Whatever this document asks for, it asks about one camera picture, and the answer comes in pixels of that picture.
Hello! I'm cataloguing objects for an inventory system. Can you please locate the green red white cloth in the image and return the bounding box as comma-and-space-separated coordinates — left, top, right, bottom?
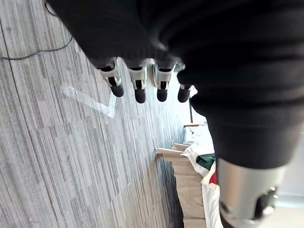
195, 153, 219, 186

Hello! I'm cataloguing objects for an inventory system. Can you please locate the white bed sheet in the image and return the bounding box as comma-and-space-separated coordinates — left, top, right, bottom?
180, 123, 224, 228

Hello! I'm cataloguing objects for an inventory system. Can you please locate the thin black floor cable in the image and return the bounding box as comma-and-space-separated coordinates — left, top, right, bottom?
0, 35, 73, 60

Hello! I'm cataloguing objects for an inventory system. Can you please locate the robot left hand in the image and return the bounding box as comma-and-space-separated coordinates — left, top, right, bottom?
46, 0, 304, 228

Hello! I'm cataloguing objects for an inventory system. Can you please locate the beige wooden bed frame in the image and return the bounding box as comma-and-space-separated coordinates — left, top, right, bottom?
155, 123, 208, 228

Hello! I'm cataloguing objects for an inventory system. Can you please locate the clear tape floor marking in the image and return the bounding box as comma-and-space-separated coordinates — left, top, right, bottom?
59, 85, 117, 118

